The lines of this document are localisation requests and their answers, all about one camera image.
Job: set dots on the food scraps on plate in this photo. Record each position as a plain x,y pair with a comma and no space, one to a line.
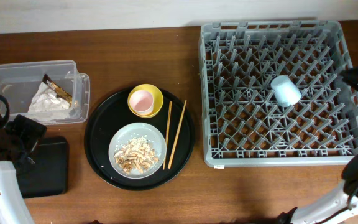
136,155

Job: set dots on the wooden chopstick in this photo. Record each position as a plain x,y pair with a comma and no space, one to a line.
177,136
167,132

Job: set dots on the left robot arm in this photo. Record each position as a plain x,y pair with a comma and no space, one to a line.
18,139

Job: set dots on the blue cup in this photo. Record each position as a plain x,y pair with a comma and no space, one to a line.
285,91

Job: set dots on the brown gold snack wrapper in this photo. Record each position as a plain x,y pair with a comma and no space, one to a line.
61,93

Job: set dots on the yellow bowl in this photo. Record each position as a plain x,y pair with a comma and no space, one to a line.
157,95

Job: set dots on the grey plate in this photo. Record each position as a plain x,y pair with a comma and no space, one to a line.
154,137

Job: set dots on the white napkin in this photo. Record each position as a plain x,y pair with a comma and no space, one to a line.
47,106

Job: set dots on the black rectangular tray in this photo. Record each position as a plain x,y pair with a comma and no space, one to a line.
45,172

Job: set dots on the clear plastic waste bin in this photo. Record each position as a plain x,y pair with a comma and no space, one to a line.
20,82

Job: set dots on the grey plastic dishwasher rack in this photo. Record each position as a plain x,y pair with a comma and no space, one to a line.
243,125

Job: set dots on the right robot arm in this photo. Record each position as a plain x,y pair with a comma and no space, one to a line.
342,202

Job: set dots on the pink cup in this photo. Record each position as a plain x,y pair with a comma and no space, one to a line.
142,102

